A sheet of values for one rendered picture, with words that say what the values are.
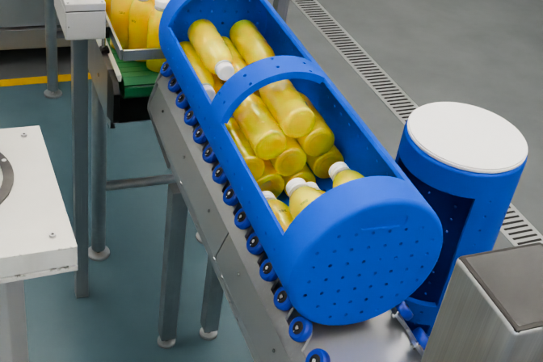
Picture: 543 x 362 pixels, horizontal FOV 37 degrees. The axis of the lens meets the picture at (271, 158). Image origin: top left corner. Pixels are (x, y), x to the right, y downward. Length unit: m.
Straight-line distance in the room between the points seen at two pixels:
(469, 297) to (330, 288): 0.91
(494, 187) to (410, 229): 0.51
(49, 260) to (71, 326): 1.30
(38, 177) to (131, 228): 1.51
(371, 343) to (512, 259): 1.01
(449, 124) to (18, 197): 0.98
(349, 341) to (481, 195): 0.53
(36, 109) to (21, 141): 2.03
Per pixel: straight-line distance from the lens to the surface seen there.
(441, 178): 1.80
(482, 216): 1.87
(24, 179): 1.54
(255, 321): 1.54
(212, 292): 2.50
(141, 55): 2.12
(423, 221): 1.35
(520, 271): 0.47
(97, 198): 2.73
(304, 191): 1.41
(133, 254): 2.93
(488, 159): 1.82
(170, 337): 2.60
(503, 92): 4.40
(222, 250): 1.68
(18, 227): 1.43
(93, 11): 2.08
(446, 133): 1.87
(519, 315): 0.45
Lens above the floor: 1.99
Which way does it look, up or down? 35 degrees down
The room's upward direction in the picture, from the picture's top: 9 degrees clockwise
